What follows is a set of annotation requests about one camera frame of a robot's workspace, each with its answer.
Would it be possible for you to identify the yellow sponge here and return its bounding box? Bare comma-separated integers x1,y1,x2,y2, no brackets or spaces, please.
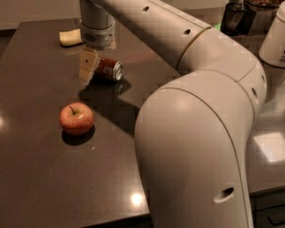
59,28,83,47

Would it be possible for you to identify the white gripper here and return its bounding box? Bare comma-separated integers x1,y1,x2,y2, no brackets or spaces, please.
79,23,116,86

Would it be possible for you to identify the red apple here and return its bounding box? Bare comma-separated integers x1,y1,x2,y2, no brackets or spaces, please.
59,103,94,136

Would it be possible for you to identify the black cup holder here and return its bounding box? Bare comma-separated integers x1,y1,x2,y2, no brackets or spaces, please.
220,3,256,36

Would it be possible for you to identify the red coke can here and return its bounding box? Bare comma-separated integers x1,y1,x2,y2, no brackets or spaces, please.
94,58,124,82

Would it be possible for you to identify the black drawer handle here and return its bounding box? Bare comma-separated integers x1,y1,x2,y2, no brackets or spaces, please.
267,211,285,226

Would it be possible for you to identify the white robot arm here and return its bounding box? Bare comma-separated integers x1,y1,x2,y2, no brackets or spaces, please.
80,0,267,228

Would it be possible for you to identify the white canister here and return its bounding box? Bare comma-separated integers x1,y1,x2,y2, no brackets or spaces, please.
258,1,285,67

